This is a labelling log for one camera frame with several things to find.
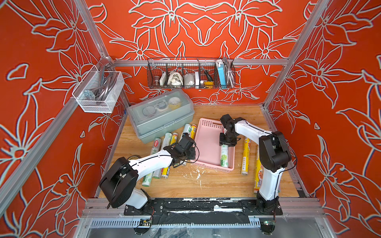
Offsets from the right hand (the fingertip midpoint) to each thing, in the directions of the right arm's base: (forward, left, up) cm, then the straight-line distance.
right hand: (220, 143), depth 94 cm
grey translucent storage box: (+12, +35, +16) cm, 40 cm away
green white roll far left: (-4, +41, +1) cm, 41 cm away
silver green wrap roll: (0, +35, 0) cm, 35 cm away
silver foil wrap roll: (+10, +22, +1) cm, 24 cm away
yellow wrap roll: (-6, -15, 0) cm, 17 cm away
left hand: (-8, +17, +4) cm, 19 cm away
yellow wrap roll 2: (+9, +18, 0) cm, 20 cm away
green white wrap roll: (-10, -1, +2) cm, 10 cm away
